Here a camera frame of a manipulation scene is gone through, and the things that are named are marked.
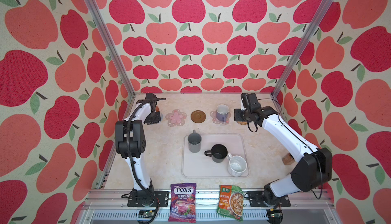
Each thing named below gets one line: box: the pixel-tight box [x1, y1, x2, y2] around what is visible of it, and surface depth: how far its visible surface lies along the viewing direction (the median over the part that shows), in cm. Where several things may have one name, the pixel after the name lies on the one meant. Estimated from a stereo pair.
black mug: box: [204, 143, 229, 163], surface depth 84 cm
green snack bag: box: [216, 184, 244, 223], surface depth 74 cm
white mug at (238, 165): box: [227, 152, 247, 177], surface depth 82 cm
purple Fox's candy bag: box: [168, 182, 197, 223], surface depth 72 cm
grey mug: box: [187, 129, 202, 154], surface depth 88 cm
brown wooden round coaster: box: [190, 109, 207, 124], surface depth 110 cm
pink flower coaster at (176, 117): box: [165, 108, 188, 127], surface depth 110 cm
